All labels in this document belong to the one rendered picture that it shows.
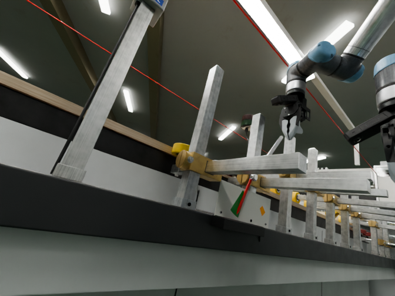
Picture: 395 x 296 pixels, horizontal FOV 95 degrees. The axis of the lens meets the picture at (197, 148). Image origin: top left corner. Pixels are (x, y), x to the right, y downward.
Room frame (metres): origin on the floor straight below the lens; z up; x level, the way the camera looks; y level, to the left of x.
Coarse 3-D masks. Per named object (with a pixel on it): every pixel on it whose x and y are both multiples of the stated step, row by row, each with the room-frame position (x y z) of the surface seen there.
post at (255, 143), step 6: (258, 114) 0.61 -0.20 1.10; (252, 120) 0.63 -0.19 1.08; (258, 120) 0.61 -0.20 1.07; (264, 120) 0.62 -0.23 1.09; (252, 126) 0.63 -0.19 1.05; (258, 126) 0.60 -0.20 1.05; (264, 126) 0.62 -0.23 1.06; (252, 132) 0.62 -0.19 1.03; (258, 132) 0.61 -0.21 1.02; (252, 138) 0.62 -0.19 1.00; (258, 138) 0.61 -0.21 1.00; (252, 144) 0.62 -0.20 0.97; (258, 144) 0.61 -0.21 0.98; (252, 150) 0.61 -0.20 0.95; (258, 150) 0.61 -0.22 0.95; (252, 156) 0.61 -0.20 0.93
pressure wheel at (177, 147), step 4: (176, 144) 0.60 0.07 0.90; (180, 144) 0.60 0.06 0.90; (184, 144) 0.59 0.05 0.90; (176, 148) 0.60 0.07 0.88; (180, 148) 0.59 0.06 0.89; (184, 148) 0.59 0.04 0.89; (188, 148) 0.60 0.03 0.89; (172, 152) 0.62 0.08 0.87; (176, 152) 0.61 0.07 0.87; (176, 156) 0.66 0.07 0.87
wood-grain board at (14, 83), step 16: (0, 80) 0.39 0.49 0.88; (16, 80) 0.40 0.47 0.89; (32, 96) 0.43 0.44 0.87; (48, 96) 0.44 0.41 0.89; (80, 112) 0.48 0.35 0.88; (112, 128) 0.53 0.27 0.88; (128, 128) 0.56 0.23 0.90; (160, 144) 0.63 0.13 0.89; (224, 176) 0.81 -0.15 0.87; (272, 192) 1.04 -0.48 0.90; (304, 208) 1.27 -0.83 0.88
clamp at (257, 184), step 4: (240, 176) 0.61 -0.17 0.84; (244, 176) 0.60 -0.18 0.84; (248, 176) 0.58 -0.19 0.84; (260, 176) 0.62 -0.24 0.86; (240, 180) 0.61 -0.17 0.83; (244, 180) 0.59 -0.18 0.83; (248, 180) 0.59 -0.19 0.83; (260, 180) 0.62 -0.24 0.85; (240, 184) 0.63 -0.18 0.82; (244, 184) 0.62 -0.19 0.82; (252, 184) 0.60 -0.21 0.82; (256, 184) 0.61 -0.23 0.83; (256, 188) 0.62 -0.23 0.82; (260, 188) 0.62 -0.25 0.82; (264, 188) 0.63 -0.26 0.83; (260, 192) 0.68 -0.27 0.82; (264, 192) 0.67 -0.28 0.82; (268, 192) 0.65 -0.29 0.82
